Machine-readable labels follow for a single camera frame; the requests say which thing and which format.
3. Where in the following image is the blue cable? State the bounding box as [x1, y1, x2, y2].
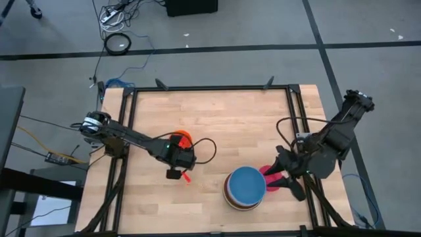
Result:
[341, 172, 382, 228]
[104, 30, 156, 89]

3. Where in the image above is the chair caster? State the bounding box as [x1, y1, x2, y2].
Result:
[25, 0, 43, 20]

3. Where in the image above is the yellow cable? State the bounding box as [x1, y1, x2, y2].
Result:
[16, 126, 88, 165]

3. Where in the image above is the black table frame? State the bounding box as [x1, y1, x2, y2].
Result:
[74, 76, 358, 237]

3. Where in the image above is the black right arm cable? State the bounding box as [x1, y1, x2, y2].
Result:
[275, 116, 348, 153]

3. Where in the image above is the black ring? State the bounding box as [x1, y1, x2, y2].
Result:
[103, 32, 133, 57]

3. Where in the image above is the black floor cable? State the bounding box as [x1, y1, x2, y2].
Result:
[88, 0, 107, 89]

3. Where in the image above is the black box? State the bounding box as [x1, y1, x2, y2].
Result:
[164, 0, 219, 18]

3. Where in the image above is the light blue bowl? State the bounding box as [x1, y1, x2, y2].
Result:
[228, 165, 267, 205]

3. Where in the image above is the orange bowl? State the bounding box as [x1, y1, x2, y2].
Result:
[170, 129, 194, 186]

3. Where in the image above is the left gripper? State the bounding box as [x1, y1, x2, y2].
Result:
[157, 138, 197, 171]

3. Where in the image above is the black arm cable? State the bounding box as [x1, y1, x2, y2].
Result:
[275, 116, 348, 153]
[153, 131, 218, 165]

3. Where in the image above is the white power strip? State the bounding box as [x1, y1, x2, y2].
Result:
[100, 9, 120, 24]

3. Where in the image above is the teal bowl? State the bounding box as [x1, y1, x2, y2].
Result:
[226, 166, 267, 207]

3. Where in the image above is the black power adapter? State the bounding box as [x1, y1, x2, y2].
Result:
[44, 151, 72, 166]

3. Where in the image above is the black cart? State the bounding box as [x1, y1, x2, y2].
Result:
[0, 167, 84, 237]

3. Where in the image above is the coral red bowl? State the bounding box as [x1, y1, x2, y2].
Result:
[258, 165, 289, 193]

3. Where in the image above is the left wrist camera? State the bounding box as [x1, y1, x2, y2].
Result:
[165, 168, 183, 180]

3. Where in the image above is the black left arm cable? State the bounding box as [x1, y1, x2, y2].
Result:
[153, 131, 218, 165]

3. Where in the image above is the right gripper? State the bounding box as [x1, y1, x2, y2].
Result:
[264, 144, 312, 203]

